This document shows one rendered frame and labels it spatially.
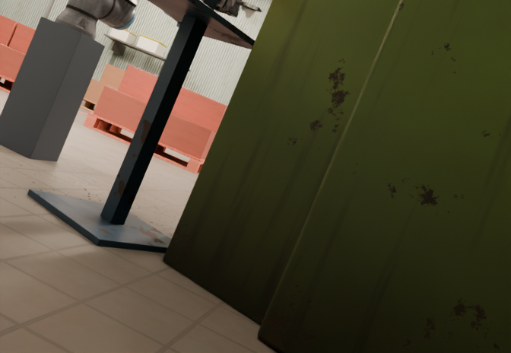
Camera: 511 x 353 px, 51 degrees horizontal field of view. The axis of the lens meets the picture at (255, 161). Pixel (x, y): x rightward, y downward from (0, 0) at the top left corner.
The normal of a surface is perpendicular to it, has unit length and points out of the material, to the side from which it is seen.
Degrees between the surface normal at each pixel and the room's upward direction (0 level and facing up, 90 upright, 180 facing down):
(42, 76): 90
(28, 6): 90
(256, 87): 90
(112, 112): 90
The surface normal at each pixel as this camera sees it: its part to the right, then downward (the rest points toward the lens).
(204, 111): -0.10, -0.02
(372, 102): -0.51, -0.20
